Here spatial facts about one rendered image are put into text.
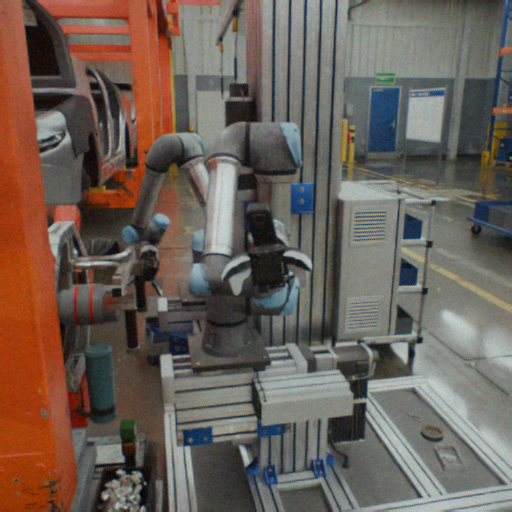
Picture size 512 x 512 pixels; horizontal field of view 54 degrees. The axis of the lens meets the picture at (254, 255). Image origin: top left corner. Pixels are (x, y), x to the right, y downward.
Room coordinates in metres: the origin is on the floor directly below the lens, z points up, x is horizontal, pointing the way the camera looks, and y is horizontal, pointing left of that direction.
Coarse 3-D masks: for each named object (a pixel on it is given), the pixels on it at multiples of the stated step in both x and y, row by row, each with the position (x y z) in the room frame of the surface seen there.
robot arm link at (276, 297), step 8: (248, 280) 1.07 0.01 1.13; (248, 288) 1.07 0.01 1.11; (256, 288) 1.07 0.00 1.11; (280, 288) 1.07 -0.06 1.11; (248, 296) 1.08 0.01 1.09; (256, 296) 1.08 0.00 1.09; (264, 296) 1.07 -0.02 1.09; (272, 296) 1.06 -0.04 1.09; (280, 296) 1.07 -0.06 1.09; (256, 304) 1.09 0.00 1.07; (264, 304) 1.07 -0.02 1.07; (272, 304) 1.07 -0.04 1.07; (280, 304) 1.08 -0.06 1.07
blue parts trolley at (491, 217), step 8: (480, 208) 6.00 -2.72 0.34; (488, 208) 5.86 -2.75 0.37; (496, 208) 5.71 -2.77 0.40; (504, 208) 5.86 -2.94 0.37; (480, 216) 5.98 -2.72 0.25; (488, 216) 5.83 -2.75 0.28; (496, 216) 5.69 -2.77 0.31; (504, 216) 5.56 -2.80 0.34; (480, 224) 5.87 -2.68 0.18; (488, 224) 5.76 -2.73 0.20; (496, 224) 5.67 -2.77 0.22; (504, 224) 5.53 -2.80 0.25; (472, 232) 6.08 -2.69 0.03; (480, 232) 6.06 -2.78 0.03; (504, 232) 5.42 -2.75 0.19
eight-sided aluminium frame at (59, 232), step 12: (60, 228) 1.69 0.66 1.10; (72, 228) 1.69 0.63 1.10; (60, 240) 1.51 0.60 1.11; (60, 252) 1.50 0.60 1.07; (84, 252) 1.84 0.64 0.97; (72, 276) 1.84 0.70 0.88; (84, 276) 1.85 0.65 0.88; (72, 336) 1.75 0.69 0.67; (84, 336) 1.76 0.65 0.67; (72, 348) 1.72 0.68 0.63; (84, 348) 1.73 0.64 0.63; (72, 360) 1.67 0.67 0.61; (84, 360) 1.67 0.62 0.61; (72, 384) 1.47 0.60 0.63
